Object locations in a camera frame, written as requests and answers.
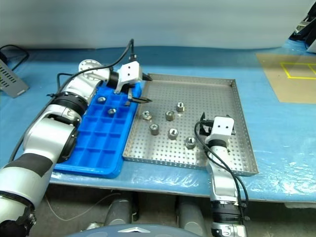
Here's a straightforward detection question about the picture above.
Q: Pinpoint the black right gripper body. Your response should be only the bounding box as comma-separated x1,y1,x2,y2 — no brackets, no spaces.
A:
198,119,215,136

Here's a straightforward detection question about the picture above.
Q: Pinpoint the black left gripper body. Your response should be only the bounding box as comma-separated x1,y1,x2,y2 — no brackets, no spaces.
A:
123,73,145,107

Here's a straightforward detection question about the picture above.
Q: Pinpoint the blue compartment tray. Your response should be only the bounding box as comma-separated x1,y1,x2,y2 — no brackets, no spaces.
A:
53,82,144,179

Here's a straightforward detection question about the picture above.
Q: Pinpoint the grey perforated metal device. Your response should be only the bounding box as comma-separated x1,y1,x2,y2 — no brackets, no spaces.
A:
0,59,30,99

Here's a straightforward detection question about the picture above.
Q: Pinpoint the perforated metal tray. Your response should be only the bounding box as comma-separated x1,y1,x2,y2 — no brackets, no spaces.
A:
122,73,259,177

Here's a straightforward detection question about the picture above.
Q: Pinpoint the tan cardboard mat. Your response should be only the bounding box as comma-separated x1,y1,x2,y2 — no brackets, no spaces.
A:
256,53,316,104

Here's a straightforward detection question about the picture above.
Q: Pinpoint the grey rounded cylinder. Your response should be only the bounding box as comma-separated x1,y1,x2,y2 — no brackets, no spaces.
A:
105,197,133,227
176,198,208,237

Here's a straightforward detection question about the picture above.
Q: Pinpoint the black and white machine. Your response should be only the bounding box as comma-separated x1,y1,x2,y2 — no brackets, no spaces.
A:
288,4,316,54

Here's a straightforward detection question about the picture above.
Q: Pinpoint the grey-blue rounded robot torso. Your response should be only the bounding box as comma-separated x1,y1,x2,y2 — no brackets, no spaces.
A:
64,223,188,237

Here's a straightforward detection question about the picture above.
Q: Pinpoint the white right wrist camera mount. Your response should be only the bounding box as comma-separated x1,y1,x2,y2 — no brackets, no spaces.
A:
209,116,235,143

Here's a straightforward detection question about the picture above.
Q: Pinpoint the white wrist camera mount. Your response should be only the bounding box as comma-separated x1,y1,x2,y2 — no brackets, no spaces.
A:
209,116,235,143
115,61,143,94

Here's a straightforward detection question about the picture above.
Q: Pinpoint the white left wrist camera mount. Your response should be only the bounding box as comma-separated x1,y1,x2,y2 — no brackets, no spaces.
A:
115,61,143,94

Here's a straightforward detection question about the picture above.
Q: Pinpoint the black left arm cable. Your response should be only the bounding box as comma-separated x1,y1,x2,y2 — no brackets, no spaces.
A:
46,39,138,99

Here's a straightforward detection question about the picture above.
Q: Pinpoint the black background cable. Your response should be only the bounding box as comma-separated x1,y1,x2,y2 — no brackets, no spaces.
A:
0,44,29,73

